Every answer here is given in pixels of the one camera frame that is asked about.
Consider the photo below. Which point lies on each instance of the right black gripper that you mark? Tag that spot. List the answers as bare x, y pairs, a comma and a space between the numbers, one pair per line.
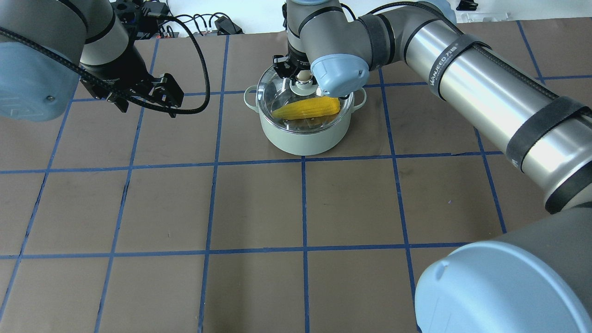
283, 66

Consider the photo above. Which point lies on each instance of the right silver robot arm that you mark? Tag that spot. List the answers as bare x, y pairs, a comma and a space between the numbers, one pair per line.
533, 280

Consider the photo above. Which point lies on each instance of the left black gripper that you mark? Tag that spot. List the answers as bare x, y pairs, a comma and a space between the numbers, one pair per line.
121, 66

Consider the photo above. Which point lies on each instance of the pale green cooking pot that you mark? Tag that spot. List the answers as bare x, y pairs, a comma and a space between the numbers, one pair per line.
305, 144

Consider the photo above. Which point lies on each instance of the glass pot lid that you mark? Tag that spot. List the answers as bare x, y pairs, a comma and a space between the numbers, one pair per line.
279, 105

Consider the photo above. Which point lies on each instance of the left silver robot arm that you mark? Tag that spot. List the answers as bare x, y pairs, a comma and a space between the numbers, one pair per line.
49, 47

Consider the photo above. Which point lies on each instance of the black power adapter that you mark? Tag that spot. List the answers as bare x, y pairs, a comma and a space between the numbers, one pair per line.
224, 26

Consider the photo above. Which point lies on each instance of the yellow corn cob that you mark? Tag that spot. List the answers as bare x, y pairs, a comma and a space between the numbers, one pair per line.
308, 108

